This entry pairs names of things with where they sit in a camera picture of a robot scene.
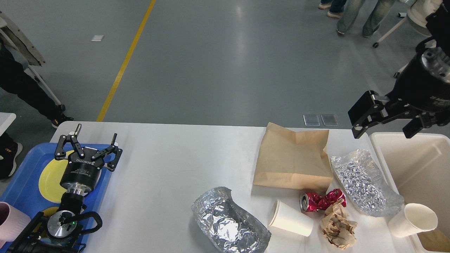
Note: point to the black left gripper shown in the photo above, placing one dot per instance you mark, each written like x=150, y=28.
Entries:
x=84, y=167

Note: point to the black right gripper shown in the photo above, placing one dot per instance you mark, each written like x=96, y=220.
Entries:
x=423, y=84

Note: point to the yellow plate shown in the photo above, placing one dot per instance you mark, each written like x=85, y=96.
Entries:
x=49, y=181

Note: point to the foil sheet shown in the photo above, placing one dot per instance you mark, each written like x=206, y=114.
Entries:
x=365, y=184

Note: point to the teal green mug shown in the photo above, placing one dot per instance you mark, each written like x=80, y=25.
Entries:
x=47, y=212

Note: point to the pink ribbed mug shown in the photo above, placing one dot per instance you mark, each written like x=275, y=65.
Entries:
x=12, y=223

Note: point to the brown paper bag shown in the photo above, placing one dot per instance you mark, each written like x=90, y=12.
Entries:
x=295, y=160

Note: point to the foil tray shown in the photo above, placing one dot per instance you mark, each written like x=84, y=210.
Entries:
x=229, y=227

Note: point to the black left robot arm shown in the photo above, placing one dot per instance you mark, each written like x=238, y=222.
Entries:
x=76, y=216

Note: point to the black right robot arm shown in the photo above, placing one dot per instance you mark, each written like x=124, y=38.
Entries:
x=438, y=25

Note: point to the beige plastic bin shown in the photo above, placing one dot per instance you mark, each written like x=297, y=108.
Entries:
x=420, y=170

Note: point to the floor outlet plate right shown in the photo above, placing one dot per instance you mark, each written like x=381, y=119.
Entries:
x=329, y=120

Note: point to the floor outlet plate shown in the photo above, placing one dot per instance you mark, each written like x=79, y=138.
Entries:
x=329, y=120
x=311, y=120

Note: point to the floor outlet plate left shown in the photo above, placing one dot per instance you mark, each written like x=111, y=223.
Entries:
x=311, y=120

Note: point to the white side table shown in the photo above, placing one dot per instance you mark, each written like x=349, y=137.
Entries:
x=6, y=120

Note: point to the white paper cup in bin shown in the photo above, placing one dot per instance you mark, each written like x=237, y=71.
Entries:
x=412, y=219

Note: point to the crushed red can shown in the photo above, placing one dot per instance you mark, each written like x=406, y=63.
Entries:
x=312, y=202

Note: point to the crumpled brown paper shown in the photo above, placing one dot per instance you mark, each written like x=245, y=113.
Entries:
x=337, y=228

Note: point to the grey chair at left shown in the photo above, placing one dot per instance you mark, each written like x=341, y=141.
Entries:
x=14, y=37

